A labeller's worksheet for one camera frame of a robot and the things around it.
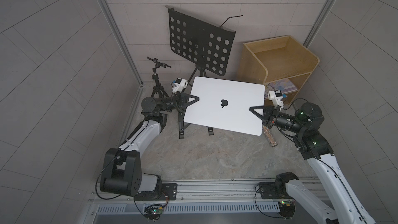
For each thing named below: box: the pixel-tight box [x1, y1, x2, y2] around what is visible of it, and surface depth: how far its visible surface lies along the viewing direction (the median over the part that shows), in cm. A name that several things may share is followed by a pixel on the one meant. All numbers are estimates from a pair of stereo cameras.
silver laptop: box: [183, 76, 265, 137], surface depth 62 cm
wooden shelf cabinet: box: [239, 35, 320, 110], surface depth 88 cm
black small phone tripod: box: [146, 56, 172, 98], surface depth 89 cm
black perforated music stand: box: [164, 6, 244, 88], surface depth 77 cm
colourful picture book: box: [264, 78, 298, 96], surface depth 94 cm
